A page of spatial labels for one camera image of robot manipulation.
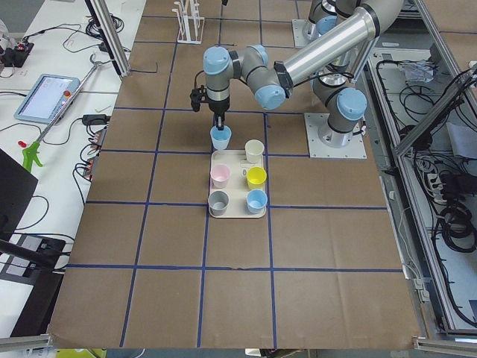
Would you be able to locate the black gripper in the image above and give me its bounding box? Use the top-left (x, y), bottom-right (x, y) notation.
top-left (189, 85), bottom-right (230, 131)

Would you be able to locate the light blue plastic cup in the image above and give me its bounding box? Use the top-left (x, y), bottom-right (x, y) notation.
top-left (209, 125), bottom-right (232, 150)

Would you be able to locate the pale green plastic cup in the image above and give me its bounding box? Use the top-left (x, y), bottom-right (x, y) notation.
top-left (244, 139), bottom-right (265, 164)

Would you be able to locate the pink plastic cup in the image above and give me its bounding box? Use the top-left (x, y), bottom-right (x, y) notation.
top-left (210, 164), bottom-right (231, 189)

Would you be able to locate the yellow plastic cup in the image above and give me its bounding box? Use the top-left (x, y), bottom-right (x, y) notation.
top-left (246, 166), bottom-right (267, 190)

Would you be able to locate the grey plastic cup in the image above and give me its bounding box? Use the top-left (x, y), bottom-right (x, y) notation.
top-left (208, 190), bottom-right (230, 217)

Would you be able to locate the beige serving tray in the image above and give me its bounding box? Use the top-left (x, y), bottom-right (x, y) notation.
top-left (209, 150), bottom-right (266, 219)

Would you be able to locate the black power adapter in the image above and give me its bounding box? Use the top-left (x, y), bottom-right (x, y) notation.
top-left (81, 114), bottom-right (110, 126)

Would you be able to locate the blue teach pendant tablet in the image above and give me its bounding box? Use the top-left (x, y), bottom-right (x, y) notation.
top-left (13, 74), bottom-right (80, 124)

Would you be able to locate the long reach grabber tool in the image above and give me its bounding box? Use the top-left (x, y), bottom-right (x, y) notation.
top-left (22, 54), bottom-right (104, 172)

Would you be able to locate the black monitor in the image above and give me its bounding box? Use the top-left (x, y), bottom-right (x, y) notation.
top-left (0, 150), bottom-right (38, 241)

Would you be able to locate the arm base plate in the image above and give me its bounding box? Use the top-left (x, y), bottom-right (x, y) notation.
top-left (292, 19), bottom-right (318, 48)
top-left (304, 113), bottom-right (367, 160)

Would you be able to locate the white wire cup rack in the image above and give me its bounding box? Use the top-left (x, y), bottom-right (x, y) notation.
top-left (172, 0), bottom-right (205, 45)

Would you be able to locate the aluminium frame post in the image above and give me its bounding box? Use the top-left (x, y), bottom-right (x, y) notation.
top-left (85, 0), bottom-right (130, 78)

